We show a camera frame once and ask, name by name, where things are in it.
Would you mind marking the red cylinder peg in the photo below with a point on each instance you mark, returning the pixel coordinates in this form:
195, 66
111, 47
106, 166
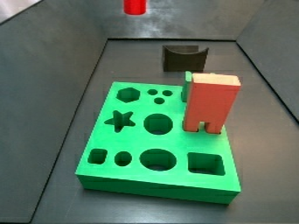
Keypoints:
135, 7

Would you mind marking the green shape sorting board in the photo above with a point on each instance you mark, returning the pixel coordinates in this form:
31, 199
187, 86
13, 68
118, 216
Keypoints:
141, 153

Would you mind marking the green arch block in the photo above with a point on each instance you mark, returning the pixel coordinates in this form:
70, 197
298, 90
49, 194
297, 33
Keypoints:
186, 85

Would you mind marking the red rectangular block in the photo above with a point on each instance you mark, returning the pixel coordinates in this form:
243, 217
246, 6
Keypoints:
211, 95

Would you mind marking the black curved holder bracket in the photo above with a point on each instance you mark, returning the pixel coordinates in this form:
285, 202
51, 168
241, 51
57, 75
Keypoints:
185, 58

